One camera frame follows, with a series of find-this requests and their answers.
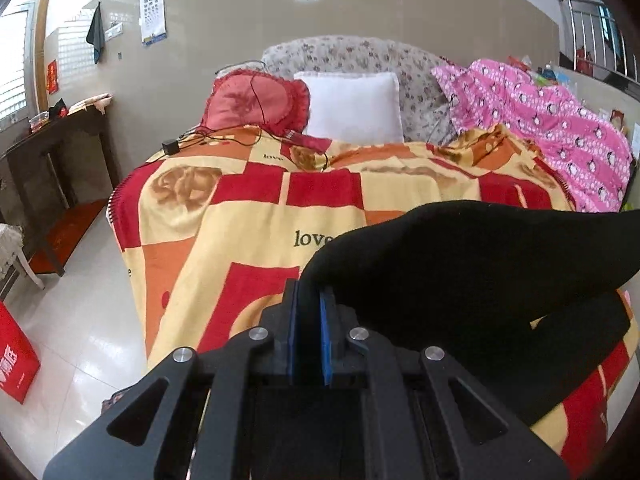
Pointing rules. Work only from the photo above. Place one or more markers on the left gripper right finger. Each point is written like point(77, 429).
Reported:
point(342, 363)

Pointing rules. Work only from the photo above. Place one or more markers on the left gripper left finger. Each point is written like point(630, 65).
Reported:
point(274, 360)

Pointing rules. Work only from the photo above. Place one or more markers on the black pants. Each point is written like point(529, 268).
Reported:
point(525, 300)

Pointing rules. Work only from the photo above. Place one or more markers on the red yellow checked blanket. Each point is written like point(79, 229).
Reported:
point(209, 243)

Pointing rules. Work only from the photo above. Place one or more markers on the red floor mat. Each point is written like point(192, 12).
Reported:
point(71, 228)

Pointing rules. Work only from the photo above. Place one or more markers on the red ruffled cushion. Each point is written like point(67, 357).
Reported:
point(248, 97)

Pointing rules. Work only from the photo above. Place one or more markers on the red shopping bag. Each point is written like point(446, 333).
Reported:
point(19, 363)

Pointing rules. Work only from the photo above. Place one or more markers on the white pillow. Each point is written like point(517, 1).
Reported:
point(361, 109)

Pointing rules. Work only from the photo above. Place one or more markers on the floral headboard cover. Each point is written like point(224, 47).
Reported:
point(424, 109)

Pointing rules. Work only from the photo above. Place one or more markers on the dark wooden side table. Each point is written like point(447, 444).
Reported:
point(29, 152)

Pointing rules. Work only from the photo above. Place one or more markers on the pink penguin quilt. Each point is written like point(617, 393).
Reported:
point(592, 157)

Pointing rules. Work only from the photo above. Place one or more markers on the dark hanging cloth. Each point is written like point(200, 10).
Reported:
point(96, 35)

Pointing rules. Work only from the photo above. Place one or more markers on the steel stair railing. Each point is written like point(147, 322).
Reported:
point(598, 47)

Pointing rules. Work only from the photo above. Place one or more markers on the window with wooden frame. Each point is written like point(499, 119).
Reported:
point(13, 45)

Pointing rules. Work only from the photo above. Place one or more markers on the eye chart wall poster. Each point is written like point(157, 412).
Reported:
point(152, 21)

